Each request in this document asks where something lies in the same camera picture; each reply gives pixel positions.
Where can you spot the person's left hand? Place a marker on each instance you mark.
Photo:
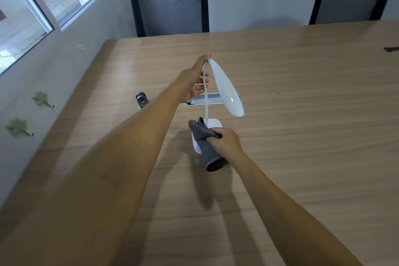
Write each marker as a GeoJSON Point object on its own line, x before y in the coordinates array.
{"type": "Point", "coordinates": [187, 79]}

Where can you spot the person's right hand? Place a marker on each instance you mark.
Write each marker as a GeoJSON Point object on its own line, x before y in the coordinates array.
{"type": "Point", "coordinates": [229, 143]}

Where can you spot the person's left thumb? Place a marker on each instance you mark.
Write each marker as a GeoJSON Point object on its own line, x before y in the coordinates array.
{"type": "Point", "coordinates": [202, 62]}

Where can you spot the person's right fingers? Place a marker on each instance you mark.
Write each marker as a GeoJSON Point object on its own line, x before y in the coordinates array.
{"type": "Point", "coordinates": [217, 135]}

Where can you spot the grey cleaning cloth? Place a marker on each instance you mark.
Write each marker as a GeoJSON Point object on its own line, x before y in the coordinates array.
{"type": "Point", "coordinates": [206, 144]}

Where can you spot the white desk lamp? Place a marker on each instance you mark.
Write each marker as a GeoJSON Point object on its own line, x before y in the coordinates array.
{"type": "Point", "coordinates": [227, 88]}

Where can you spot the person's left forearm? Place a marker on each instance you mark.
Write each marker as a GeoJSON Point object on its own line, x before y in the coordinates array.
{"type": "Point", "coordinates": [93, 181]}

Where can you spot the person's right forearm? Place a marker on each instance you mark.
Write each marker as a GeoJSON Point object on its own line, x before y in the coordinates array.
{"type": "Point", "coordinates": [290, 212]}

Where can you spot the silver table socket box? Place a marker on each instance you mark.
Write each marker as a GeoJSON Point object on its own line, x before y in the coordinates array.
{"type": "Point", "coordinates": [208, 98]}

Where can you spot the white framed window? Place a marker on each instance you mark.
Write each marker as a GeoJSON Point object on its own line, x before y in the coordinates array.
{"type": "Point", "coordinates": [37, 4]}

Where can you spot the dark flat object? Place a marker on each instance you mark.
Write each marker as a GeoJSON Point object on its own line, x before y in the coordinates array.
{"type": "Point", "coordinates": [392, 48]}

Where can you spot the green leaf wall sticker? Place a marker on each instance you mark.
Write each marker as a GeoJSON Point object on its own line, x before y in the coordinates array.
{"type": "Point", "coordinates": [18, 126]}
{"type": "Point", "coordinates": [41, 99]}

